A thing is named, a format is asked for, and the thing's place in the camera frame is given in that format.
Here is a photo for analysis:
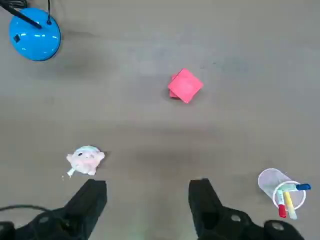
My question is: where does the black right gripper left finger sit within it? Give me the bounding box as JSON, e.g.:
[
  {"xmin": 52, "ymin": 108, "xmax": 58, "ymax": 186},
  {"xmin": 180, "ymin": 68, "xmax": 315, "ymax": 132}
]
[{"xmin": 0, "ymin": 178, "xmax": 108, "ymax": 240}]

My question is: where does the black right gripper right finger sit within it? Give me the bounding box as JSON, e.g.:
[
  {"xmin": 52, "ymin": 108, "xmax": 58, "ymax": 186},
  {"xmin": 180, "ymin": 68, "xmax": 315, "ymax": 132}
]
[{"xmin": 188, "ymin": 178, "xmax": 305, "ymax": 240}]

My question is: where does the red foam block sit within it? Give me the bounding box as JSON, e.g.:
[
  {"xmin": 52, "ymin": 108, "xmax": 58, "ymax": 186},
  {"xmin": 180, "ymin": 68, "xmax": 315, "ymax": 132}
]
[{"xmin": 167, "ymin": 67, "xmax": 205, "ymax": 105}]

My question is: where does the pink plush toy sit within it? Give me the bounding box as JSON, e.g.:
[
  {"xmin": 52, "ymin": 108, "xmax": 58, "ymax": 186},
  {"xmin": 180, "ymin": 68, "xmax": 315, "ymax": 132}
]
[{"xmin": 61, "ymin": 145, "xmax": 106, "ymax": 180}]

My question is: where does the clear pink plastic cup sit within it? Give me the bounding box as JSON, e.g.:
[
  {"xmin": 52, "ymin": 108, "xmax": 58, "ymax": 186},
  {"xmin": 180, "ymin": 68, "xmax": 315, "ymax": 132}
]
[{"xmin": 257, "ymin": 167, "xmax": 307, "ymax": 211}]

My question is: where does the red capped marker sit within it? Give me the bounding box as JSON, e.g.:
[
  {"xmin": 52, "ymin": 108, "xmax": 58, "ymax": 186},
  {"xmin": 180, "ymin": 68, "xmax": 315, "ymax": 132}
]
[{"xmin": 276, "ymin": 189, "xmax": 288, "ymax": 219}]

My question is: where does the yellow marker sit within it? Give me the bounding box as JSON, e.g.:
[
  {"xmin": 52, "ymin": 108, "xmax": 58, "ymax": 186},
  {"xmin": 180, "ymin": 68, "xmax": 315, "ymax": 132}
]
[{"xmin": 283, "ymin": 191, "xmax": 298, "ymax": 220}]

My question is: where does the blue capped marker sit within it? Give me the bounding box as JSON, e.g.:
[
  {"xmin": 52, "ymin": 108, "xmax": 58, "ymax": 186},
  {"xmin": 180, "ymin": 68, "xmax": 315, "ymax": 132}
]
[{"xmin": 276, "ymin": 183, "xmax": 312, "ymax": 192}]

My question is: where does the blue desk lamp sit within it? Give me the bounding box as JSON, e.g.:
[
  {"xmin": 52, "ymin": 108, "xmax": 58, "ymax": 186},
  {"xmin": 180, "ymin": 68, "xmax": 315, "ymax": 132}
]
[{"xmin": 0, "ymin": 3, "xmax": 62, "ymax": 62}]

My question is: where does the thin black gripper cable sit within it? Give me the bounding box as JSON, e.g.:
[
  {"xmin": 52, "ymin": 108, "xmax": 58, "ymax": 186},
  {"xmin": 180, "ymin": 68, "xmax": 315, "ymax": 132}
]
[{"xmin": 0, "ymin": 204, "xmax": 71, "ymax": 226}]

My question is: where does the black lamp power cable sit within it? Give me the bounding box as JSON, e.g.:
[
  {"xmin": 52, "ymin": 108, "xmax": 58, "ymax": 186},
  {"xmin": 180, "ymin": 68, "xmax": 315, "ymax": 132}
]
[{"xmin": 46, "ymin": 0, "xmax": 53, "ymax": 26}]

